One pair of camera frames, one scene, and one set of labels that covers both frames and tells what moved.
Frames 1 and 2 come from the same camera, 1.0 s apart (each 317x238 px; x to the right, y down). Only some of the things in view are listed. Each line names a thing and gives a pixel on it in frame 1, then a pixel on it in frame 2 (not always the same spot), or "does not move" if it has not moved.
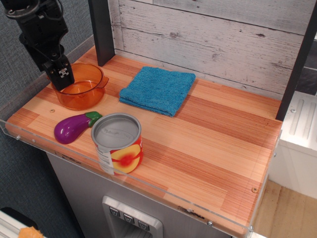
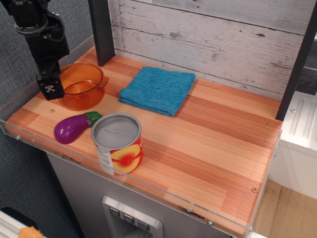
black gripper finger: [60, 72] to [50, 81]
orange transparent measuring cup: [87, 91] does not move
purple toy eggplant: [67, 129] does not move
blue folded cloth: [162, 91] does not move
